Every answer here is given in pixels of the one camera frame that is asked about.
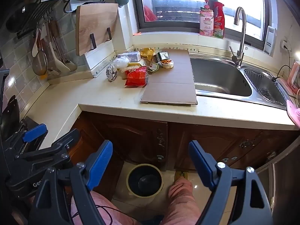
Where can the red spray bottle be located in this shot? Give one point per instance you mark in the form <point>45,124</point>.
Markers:
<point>218,23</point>

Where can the white wall outlet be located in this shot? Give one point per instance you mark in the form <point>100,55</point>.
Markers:
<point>285,45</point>

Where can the green white milk carton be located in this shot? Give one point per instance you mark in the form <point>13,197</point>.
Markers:
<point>161,56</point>

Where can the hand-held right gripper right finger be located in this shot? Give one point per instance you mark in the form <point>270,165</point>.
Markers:
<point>201,164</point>

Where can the white hanging spoon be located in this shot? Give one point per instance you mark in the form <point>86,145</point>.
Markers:
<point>35,45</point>

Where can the aluminium door frame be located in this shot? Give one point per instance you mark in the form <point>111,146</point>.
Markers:
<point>269,180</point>

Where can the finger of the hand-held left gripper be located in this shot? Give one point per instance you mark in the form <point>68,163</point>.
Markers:
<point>68,139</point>
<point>35,132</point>

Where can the black wall utensil rack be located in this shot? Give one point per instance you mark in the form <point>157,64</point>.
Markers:
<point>23,16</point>

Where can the flat cardboard sheet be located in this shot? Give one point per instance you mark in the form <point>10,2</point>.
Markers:
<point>173,82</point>

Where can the crumpled foil ball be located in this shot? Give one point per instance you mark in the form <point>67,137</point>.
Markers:
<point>111,73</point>

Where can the red snack packet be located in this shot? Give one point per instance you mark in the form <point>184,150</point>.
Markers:
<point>137,77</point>

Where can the white plastic holder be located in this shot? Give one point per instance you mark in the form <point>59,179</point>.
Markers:
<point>269,41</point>

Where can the wooden cutting board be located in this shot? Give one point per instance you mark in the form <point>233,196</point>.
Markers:
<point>96,25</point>

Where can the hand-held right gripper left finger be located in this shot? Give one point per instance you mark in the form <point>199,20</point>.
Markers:
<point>100,159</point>

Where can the white tissue box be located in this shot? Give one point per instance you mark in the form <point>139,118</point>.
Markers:
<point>129,56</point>

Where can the round food container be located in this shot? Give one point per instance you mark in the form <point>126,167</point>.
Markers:
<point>167,64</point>

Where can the round yellow-rimmed trash bin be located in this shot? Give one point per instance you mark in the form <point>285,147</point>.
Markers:
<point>144,180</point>

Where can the person's left leg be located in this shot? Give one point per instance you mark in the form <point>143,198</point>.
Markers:
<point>117,218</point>

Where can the stainless steel sink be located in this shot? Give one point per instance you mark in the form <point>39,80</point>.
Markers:
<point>220,79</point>

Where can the pink box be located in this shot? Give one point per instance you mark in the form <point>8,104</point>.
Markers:
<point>295,73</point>

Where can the yellow slipper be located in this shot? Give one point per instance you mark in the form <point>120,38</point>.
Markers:
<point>181,175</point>

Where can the pink mat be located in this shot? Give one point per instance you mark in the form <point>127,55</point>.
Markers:
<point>294,112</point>

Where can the white cutting board rack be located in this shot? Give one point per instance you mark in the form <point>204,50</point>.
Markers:
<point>99,59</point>

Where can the steel kitchen faucet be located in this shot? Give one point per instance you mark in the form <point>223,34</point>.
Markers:
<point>241,39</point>

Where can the pink soap refill pack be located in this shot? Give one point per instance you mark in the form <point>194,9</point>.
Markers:
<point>206,23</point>

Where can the person's right leg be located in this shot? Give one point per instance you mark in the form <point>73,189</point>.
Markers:
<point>181,199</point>

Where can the person's leg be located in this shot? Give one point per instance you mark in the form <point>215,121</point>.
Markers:
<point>181,199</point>
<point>117,218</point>

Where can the white hanging spatula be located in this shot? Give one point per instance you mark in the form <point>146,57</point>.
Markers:
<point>59,59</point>

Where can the white plastic bag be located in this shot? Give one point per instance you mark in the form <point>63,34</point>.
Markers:
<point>121,62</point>

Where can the hanging strainer ladle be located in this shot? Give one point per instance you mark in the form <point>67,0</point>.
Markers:
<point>39,62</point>

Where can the yellow plastic bag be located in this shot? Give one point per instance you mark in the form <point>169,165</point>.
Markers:
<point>147,54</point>

